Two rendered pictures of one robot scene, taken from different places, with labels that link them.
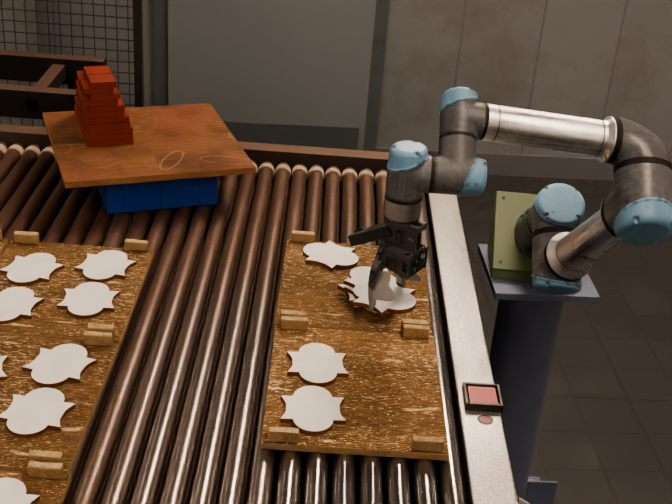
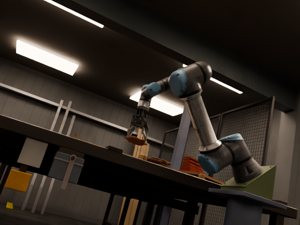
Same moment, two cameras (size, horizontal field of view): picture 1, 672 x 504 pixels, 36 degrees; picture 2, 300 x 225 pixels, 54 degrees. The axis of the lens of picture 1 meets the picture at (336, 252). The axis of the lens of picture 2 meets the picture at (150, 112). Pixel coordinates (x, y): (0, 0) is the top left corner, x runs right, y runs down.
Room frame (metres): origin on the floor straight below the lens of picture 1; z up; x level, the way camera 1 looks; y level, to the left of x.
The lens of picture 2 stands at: (1.44, -1.81, 0.70)
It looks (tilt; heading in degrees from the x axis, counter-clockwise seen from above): 17 degrees up; 74
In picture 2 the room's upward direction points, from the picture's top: 15 degrees clockwise
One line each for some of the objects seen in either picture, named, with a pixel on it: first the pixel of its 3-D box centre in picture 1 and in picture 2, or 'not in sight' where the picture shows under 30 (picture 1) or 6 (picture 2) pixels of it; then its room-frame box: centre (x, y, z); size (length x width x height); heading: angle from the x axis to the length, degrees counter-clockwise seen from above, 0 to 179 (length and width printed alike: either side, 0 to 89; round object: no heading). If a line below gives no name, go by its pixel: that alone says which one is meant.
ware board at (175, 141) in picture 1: (144, 141); (194, 178); (2.68, 0.56, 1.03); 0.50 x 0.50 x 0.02; 22
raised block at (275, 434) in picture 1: (283, 435); not in sight; (1.53, 0.07, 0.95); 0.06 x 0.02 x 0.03; 91
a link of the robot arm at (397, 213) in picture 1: (403, 206); (143, 106); (1.88, -0.13, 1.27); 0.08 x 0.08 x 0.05
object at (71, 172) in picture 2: not in sight; (65, 168); (1.54, -0.33, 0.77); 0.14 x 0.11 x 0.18; 1
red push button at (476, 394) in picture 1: (482, 397); not in sight; (1.74, -0.32, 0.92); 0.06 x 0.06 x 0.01; 1
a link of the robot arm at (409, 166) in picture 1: (407, 171); (146, 94); (1.87, -0.13, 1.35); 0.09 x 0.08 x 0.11; 90
